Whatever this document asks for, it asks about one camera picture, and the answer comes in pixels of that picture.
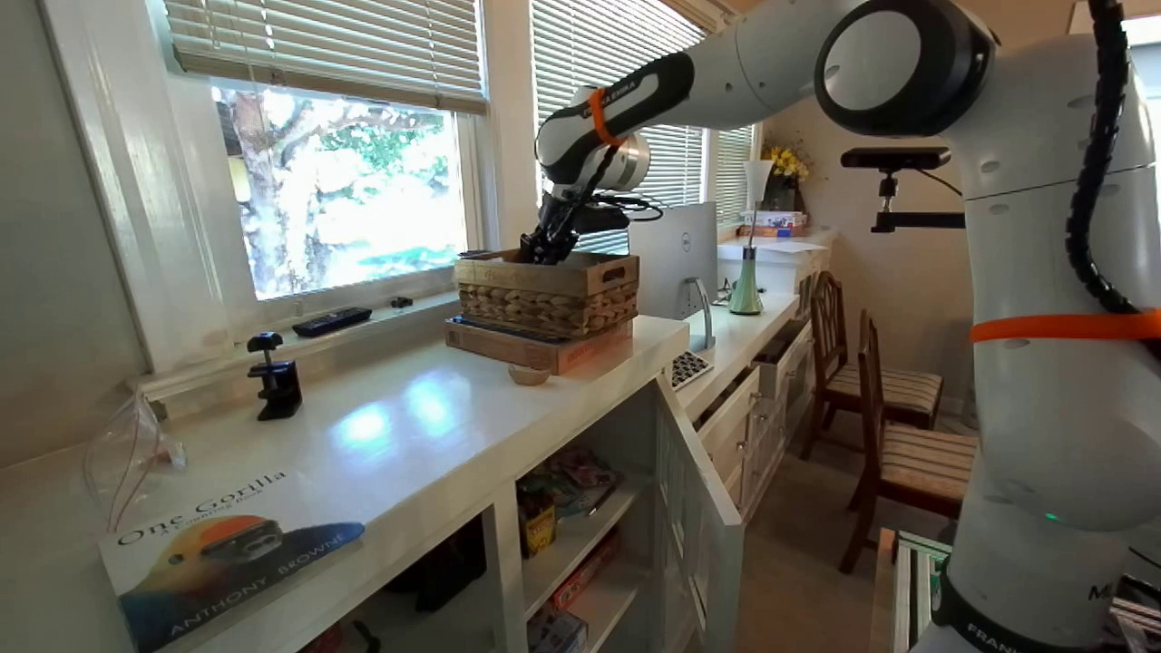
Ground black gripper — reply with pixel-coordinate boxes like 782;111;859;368
514;159;616;269

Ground woven wicker basket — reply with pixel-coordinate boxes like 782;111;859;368
455;245;641;343

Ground flat black remote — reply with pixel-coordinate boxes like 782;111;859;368
291;303;376;341

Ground wooden board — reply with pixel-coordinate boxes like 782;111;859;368
443;314;640;378

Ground silver computer monitor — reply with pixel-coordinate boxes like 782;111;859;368
625;198;721;356

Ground white computer keyboard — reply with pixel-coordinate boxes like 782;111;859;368
663;348;717;394

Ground narrow white window blind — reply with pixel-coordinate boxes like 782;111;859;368
705;124;761;228

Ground pale green bottle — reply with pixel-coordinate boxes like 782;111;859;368
727;239;767;321

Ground tall white window blind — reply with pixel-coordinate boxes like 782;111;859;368
527;0;712;258

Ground pink box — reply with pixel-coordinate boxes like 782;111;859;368
749;206;816;239

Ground stack of shelf books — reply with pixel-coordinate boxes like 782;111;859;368
531;449;625;520

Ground yellow flowers in vase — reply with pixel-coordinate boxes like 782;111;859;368
758;140;811;218

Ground yellow box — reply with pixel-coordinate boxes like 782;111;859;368
519;486;562;562

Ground wide white window blind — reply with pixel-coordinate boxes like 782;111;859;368
158;0;493;121

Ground wooden slat chair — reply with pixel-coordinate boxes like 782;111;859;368
833;308;978;576
794;269;946;463

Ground white shelf cabinet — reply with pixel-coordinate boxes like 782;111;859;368
121;228;833;653

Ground white cabinet door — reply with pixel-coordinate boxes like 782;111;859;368
648;378;749;653

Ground clear plastic holder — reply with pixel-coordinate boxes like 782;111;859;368
106;384;191;500

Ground bird cover book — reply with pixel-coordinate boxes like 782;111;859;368
97;463;371;653

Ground green framed panel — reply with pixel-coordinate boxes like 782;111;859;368
889;527;959;653

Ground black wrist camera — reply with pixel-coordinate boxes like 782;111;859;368
565;189;669;243

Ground black clamp mount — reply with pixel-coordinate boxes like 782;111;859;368
244;329;305;424

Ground black stereo camera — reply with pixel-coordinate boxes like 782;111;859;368
838;145;953;174

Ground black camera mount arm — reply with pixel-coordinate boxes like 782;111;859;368
867;165;971;239

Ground black corrugated cable conduit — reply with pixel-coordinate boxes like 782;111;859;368
1059;0;1161;320

